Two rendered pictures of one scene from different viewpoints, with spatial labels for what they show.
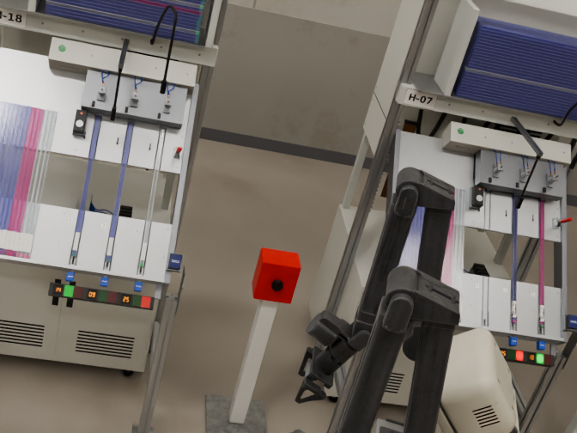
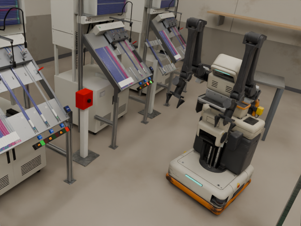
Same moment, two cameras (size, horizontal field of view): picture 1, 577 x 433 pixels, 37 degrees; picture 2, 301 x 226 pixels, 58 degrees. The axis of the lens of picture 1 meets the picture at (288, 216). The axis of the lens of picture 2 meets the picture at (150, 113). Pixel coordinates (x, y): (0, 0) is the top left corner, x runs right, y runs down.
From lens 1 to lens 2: 166 cm
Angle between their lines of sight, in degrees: 46
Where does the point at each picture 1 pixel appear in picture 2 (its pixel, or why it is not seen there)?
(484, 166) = (110, 35)
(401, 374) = (110, 112)
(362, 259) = (85, 84)
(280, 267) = (88, 93)
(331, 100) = not seen: outside the picture
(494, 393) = not seen: hidden behind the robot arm
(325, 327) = (180, 80)
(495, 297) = (134, 71)
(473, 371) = (237, 61)
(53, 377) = (19, 191)
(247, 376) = (85, 138)
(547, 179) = (123, 32)
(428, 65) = not seen: hidden behind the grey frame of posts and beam
